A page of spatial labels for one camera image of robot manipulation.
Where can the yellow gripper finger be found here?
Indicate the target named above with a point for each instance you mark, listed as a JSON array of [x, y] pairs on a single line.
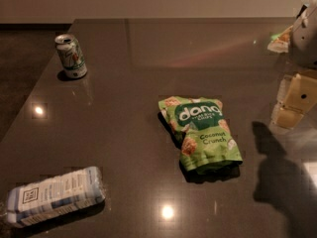
[[296, 96]]

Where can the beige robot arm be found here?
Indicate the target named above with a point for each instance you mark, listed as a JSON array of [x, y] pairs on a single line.
[[302, 51]]

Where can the green dang chips bag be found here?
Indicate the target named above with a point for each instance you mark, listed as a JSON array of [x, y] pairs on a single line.
[[199, 126]]

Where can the green white 7up can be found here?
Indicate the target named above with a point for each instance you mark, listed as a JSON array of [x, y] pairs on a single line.
[[71, 56]]

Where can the white blue wrapped package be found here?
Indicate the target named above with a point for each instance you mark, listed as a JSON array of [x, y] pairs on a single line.
[[53, 197]]

